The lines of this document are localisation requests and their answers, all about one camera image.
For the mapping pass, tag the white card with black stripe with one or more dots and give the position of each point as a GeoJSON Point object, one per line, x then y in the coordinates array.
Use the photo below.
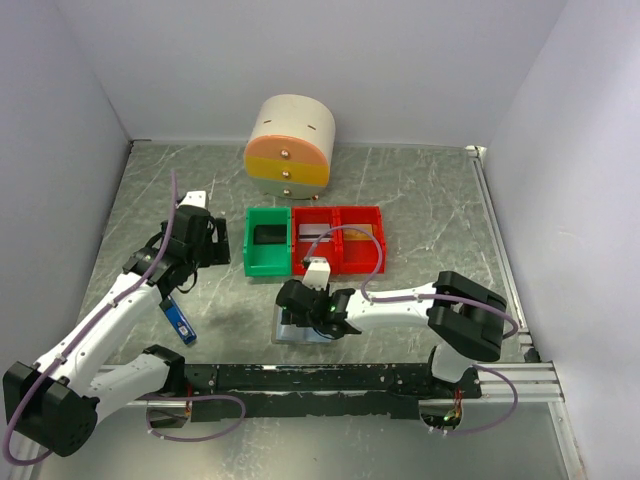
{"type": "Point", "coordinates": [309, 233]}

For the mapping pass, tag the green plastic bin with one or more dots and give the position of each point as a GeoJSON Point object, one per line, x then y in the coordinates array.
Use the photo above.
{"type": "Point", "coordinates": [267, 260]}

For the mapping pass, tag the blue card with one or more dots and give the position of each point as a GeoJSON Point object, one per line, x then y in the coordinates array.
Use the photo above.
{"type": "Point", "coordinates": [178, 320]}

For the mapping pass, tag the round three-drawer cabinet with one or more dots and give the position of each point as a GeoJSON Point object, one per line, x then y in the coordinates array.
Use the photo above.
{"type": "Point", "coordinates": [289, 152]}

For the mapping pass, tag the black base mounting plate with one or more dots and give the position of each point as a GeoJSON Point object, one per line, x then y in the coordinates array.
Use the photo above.
{"type": "Point", "coordinates": [395, 390]}

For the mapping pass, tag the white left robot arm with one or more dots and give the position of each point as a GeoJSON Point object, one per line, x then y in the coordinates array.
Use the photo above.
{"type": "Point", "coordinates": [59, 399]}

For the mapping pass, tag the orange gold card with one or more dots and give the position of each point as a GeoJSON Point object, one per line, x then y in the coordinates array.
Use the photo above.
{"type": "Point", "coordinates": [359, 232]}

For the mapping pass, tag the black card in green bin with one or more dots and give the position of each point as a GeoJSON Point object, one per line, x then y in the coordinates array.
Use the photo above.
{"type": "Point", "coordinates": [270, 234]}

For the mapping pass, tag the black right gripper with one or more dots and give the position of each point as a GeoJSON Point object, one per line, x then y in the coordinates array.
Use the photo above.
{"type": "Point", "coordinates": [291, 319]}

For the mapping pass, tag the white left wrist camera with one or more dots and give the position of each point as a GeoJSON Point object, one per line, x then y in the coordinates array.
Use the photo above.
{"type": "Point", "coordinates": [197, 199]}

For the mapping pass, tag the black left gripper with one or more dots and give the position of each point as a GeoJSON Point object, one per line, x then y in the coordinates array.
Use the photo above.
{"type": "Point", "coordinates": [217, 252]}

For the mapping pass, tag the red double plastic bin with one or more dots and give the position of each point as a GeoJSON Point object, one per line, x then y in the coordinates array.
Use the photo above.
{"type": "Point", "coordinates": [344, 257]}

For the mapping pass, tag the grey card holder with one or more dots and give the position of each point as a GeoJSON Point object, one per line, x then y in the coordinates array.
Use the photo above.
{"type": "Point", "coordinates": [283, 333]}

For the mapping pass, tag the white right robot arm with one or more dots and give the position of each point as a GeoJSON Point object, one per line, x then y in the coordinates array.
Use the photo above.
{"type": "Point", "coordinates": [470, 320]}

